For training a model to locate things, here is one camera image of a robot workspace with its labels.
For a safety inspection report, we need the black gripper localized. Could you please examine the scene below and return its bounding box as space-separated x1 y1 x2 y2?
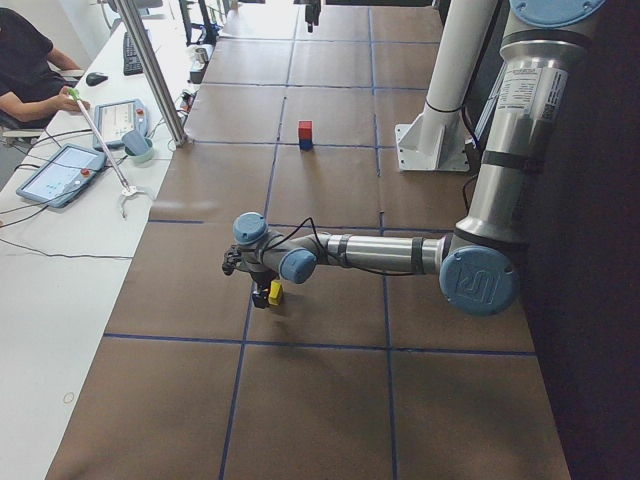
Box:
250 268 278 308

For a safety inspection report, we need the yellow cube block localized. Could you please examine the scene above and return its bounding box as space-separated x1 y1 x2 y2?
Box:
267 280 284 306

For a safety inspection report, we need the blue cube block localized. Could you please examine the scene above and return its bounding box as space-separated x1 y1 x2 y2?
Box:
299 139 314 151

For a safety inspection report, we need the red cube block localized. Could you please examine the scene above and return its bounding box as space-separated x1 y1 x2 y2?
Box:
297 120 313 141

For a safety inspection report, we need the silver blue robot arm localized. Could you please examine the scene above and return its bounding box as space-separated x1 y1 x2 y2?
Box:
305 0 322 33
222 1 603 316

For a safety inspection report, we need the long reacher grabber stick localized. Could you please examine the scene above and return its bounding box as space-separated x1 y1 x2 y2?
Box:
67 88 154 219

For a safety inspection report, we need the mint bowl with blue cup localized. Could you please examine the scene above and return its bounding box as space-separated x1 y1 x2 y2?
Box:
122 130 153 164

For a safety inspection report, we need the far blue teach pendant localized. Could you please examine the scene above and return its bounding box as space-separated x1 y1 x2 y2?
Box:
93 99 149 149

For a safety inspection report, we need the blue teach pendant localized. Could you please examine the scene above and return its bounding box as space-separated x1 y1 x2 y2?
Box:
16 144 106 209
93 99 149 149

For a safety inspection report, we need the near blue teach pendant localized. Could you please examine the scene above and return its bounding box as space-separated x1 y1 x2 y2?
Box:
16 144 106 209

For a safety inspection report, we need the small metal cup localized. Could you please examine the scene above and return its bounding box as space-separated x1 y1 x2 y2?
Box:
193 46 211 64

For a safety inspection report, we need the black keyboard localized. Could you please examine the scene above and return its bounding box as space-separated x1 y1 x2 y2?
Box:
122 32 144 76

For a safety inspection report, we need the black computer mouse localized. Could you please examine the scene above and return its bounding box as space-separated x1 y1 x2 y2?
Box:
85 72 109 87

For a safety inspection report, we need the seated person black shirt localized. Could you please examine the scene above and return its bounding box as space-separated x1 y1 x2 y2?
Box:
1 8 80 128

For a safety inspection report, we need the white mast base bracket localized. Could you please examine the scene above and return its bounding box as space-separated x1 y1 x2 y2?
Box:
394 107 469 172

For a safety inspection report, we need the aluminium frame post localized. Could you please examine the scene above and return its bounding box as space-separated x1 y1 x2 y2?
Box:
115 0 188 148

